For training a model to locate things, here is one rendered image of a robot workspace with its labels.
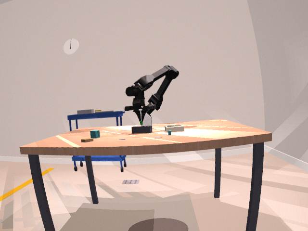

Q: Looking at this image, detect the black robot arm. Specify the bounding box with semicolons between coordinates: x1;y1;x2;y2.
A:
126;65;179;110

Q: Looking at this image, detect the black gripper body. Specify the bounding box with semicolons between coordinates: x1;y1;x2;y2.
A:
125;96;156;111

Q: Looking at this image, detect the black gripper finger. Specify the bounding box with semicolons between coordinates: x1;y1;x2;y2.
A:
133;110;141;121
141;110;148;122

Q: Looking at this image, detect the small brown block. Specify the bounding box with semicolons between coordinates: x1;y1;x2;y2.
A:
81;138;94;143

